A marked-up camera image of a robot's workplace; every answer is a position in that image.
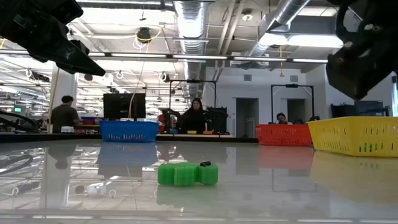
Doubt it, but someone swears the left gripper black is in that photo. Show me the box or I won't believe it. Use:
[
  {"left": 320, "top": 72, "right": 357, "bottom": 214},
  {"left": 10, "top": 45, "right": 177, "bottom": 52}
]
[{"left": 0, "top": 0, "right": 107, "bottom": 77}]

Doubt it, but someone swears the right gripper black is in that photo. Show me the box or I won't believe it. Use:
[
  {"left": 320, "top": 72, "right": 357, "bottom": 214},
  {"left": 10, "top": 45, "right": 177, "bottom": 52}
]
[{"left": 325, "top": 0, "right": 398, "bottom": 101}]

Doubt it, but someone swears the green plastic Halloween decoration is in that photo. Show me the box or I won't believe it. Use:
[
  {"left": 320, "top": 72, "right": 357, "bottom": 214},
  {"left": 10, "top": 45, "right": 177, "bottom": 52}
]
[{"left": 157, "top": 162, "right": 219, "bottom": 187}]

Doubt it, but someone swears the black background equipment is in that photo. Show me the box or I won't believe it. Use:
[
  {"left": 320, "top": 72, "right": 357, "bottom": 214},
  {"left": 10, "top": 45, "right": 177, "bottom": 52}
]
[{"left": 330, "top": 100, "right": 391, "bottom": 118}]

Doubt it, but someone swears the bright ceiling light panel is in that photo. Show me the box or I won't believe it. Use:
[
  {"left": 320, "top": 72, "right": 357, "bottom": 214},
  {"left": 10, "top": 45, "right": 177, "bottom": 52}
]
[{"left": 257, "top": 32, "right": 345, "bottom": 49}]

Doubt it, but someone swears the long ceiling light strip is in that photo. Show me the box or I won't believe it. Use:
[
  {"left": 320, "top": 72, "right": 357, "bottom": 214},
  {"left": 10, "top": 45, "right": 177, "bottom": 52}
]
[{"left": 86, "top": 52, "right": 330, "bottom": 65}]

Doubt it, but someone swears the yellow plastic basket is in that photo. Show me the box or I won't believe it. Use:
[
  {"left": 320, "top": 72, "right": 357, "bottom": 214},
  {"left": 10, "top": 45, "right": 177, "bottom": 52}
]
[{"left": 307, "top": 116, "right": 398, "bottom": 157}]

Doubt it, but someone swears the person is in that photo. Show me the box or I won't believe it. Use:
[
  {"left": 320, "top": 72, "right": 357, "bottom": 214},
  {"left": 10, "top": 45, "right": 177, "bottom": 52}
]
[
  {"left": 177, "top": 97, "right": 213, "bottom": 134},
  {"left": 274, "top": 112, "right": 292, "bottom": 125},
  {"left": 49, "top": 95, "right": 83, "bottom": 134}
]

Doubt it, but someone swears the black computer monitor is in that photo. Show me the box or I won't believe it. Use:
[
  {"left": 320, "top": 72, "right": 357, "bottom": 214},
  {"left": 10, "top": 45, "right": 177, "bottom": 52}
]
[{"left": 103, "top": 92, "right": 147, "bottom": 121}]

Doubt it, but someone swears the black round ceiling device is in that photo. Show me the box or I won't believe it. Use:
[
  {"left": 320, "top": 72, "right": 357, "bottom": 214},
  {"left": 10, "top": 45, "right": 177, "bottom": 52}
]
[{"left": 136, "top": 27, "right": 152, "bottom": 44}]

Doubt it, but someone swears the blue plastic basket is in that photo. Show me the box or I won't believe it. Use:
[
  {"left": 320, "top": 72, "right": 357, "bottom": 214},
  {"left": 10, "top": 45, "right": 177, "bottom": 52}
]
[{"left": 99, "top": 120, "right": 160, "bottom": 143}]

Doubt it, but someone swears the red plastic basket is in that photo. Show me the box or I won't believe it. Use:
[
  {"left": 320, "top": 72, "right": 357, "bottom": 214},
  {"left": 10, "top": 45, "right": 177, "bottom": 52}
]
[{"left": 254, "top": 123, "right": 313, "bottom": 147}]

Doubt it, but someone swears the glossy white table sheet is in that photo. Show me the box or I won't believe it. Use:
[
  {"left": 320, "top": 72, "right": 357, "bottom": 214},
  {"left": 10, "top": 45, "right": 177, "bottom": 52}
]
[{"left": 0, "top": 139, "right": 398, "bottom": 224}]

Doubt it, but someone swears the black background box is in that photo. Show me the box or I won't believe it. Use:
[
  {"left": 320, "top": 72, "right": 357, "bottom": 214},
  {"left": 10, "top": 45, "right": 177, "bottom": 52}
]
[{"left": 206, "top": 106, "right": 229, "bottom": 134}]

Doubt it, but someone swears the wooden background table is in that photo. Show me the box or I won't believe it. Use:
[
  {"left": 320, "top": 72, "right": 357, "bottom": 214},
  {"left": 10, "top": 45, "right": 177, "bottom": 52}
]
[{"left": 156, "top": 133, "right": 233, "bottom": 139}]

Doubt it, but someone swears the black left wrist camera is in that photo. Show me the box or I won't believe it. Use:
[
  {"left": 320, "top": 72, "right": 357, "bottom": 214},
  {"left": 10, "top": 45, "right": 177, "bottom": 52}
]
[{"left": 40, "top": 0, "right": 84, "bottom": 26}]

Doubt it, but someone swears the yellow hanging cable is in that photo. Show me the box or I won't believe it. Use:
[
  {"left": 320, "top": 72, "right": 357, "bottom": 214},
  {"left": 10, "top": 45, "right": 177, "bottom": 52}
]
[{"left": 127, "top": 27, "right": 164, "bottom": 121}]

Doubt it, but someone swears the black metal frame stand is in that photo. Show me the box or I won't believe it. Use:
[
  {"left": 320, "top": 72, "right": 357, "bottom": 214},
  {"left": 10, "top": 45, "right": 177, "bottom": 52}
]
[
  {"left": 271, "top": 83, "right": 315, "bottom": 124},
  {"left": 169, "top": 79, "right": 218, "bottom": 110}
]

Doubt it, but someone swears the black metal table frame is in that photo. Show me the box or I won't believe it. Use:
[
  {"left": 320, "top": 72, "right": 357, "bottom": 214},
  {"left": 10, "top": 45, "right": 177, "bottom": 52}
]
[{"left": 0, "top": 133, "right": 259, "bottom": 144}]

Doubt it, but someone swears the silver smooth air duct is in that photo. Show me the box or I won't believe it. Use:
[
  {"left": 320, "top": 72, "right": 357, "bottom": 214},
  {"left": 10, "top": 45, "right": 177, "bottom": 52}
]
[{"left": 248, "top": 0, "right": 312, "bottom": 58}]

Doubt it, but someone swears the silver ribbed air duct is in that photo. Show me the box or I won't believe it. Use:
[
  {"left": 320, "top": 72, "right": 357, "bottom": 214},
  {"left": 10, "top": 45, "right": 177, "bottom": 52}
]
[{"left": 173, "top": 0, "right": 210, "bottom": 97}]

